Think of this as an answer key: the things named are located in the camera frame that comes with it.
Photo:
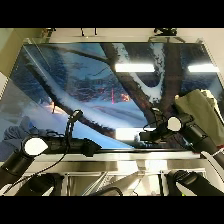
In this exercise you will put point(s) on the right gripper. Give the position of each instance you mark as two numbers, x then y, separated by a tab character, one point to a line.
148	136

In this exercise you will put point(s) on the khaki shirt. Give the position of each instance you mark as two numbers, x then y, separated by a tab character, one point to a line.
200	110

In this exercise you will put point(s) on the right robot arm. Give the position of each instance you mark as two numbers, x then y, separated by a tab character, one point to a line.
190	130

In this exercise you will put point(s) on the blue-grey garment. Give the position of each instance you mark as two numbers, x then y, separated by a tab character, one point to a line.
16	133

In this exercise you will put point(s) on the silver frame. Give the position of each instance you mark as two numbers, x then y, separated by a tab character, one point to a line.
126	166

